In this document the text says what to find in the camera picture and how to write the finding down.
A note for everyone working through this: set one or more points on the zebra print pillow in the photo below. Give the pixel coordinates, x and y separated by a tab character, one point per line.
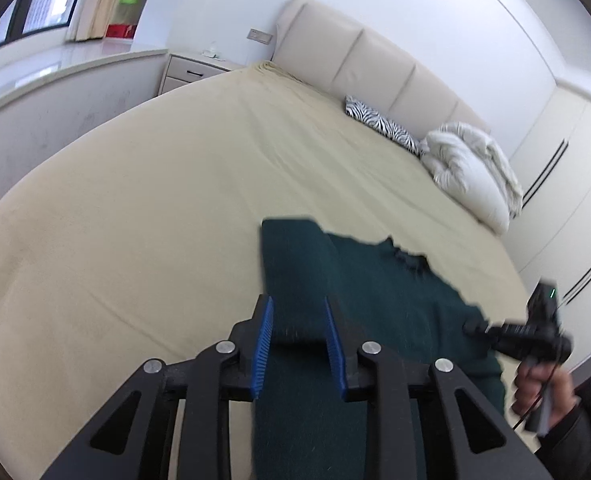
383	122

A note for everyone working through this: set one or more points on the bed with beige sheet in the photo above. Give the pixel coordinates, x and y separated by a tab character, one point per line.
150	210

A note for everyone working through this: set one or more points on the cream padded headboard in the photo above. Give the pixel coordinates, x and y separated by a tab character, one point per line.
370	55

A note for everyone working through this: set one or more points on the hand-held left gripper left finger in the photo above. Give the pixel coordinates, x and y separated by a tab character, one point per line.
264	340

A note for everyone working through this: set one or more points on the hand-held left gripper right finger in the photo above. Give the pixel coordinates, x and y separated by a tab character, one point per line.
334	345

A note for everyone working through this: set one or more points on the white wardrobe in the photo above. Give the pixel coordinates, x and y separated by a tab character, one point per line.
570	185

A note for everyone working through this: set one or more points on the small white object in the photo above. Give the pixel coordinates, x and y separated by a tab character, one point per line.
213	52

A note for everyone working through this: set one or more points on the dark green towel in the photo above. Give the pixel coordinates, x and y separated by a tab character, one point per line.
400	285

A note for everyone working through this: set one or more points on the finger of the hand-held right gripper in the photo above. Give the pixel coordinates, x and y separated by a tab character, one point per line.
478	329

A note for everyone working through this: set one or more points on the red box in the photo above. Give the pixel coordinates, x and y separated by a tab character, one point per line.
121	31

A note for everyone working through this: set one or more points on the white window ledge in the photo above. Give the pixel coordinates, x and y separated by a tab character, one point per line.
50	95

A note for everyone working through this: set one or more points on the beige curtain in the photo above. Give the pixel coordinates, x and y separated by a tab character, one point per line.
100	0

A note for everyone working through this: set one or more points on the white nightstand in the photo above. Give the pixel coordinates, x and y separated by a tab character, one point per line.
190	71

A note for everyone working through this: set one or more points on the person's right hand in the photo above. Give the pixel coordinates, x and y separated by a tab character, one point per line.
565	395

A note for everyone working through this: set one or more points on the person's right forearm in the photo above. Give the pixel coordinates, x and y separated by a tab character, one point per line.
583	440

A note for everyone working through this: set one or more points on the white folded duvet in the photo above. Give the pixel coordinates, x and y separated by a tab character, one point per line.
475	170

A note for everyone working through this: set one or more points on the wall switch plate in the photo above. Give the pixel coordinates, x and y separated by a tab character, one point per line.
260	35

